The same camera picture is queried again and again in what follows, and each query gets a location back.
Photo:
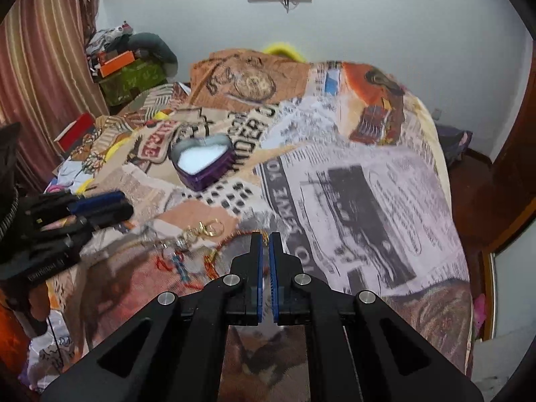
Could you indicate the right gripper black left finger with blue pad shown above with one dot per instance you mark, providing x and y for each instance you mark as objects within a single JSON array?
[{"x": 246, "y": 301}]

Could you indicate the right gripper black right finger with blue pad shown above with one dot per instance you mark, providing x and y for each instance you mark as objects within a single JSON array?
[{"x": 289, "y": 306}]

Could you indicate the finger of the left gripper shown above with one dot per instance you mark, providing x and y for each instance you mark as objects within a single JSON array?
[
  {"x": 89, "y": 204},
  {"x": 97, "y": 216}
]

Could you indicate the purple heart-shaped jewelry tin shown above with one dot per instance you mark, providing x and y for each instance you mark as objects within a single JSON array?
[{"x": 201, "y": 162}]

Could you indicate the red and white box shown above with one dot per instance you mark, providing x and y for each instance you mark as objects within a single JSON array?
[{"x": 72, "y": 135}]

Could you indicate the striped pink curtain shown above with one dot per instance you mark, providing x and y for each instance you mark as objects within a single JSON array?
[{"x": 45, "y": 78}]

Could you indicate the printed patchwork bedspread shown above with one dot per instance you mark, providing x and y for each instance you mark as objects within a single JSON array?
[{"x": 341, "y": 160}]

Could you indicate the green patterned box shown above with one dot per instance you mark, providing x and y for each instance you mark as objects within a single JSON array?
[{"x": 124, "y": 85}]

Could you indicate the orange box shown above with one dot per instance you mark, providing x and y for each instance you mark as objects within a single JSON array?
[{"x": 117, "y": 63}]

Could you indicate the grey clothes pile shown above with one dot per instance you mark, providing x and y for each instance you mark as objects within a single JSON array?
[{"x": 122, "y": 39}]

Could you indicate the yellow hoop behind bed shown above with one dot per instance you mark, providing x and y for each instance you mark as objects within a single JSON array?
[{"x": 284, "y": 50}]

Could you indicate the gold keychain clasp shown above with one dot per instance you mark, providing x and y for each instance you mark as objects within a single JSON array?
[{"x": 201, "y": 230}]

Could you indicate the wooden door frame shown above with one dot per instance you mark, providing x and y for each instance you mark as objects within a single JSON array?
[{"x": 492, "y": 198}]

